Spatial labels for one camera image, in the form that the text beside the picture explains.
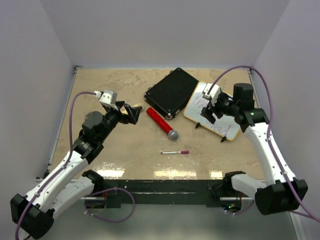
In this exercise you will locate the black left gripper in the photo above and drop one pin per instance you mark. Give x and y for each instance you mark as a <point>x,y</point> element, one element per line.
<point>133,113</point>

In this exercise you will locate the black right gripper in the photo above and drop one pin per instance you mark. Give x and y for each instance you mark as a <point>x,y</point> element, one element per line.
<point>213,106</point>

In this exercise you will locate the yellow framed whiteboard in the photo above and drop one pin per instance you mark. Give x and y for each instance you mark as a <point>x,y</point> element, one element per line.
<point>224,127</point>

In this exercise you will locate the white marker pen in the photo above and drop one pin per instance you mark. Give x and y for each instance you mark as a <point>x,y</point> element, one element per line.
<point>170,152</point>

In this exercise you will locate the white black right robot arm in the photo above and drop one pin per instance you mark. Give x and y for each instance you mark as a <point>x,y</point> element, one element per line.
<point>281,190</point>

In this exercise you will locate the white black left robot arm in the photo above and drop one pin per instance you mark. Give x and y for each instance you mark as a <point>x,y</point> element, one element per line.
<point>36,211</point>

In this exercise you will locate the red glitter microphone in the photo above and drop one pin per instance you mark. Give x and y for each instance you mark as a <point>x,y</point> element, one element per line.
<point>171,133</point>

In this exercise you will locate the black ribbed carrying case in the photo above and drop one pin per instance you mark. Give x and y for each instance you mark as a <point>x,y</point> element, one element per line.
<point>171,94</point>

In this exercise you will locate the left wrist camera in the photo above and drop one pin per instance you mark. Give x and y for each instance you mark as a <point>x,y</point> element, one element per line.
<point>108,97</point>

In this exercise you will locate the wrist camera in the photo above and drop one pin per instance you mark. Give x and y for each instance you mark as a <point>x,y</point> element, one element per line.
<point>108,97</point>
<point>211,92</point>

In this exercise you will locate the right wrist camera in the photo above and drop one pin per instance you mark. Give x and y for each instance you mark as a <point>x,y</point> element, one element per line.
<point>211,92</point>

